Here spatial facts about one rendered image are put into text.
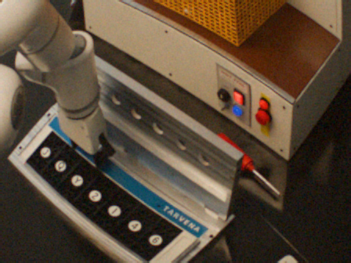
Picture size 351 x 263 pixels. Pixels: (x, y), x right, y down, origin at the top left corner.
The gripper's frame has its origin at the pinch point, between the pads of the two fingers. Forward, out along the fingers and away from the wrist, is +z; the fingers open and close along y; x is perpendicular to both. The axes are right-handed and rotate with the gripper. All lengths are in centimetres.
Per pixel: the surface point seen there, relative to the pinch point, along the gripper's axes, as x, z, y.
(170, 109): 7.5, -17.0, 14.9
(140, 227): -6.1, 0.9, 18.1
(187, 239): -2.7, 1.1, 26.2
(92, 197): -7.3, 0.9, 7.1
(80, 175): -5.2, 1.0, 2.2
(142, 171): 3.9, 2.2, 9.8
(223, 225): 4.0, 2.2, 29.0
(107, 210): -7.3, 1.0, 11.1
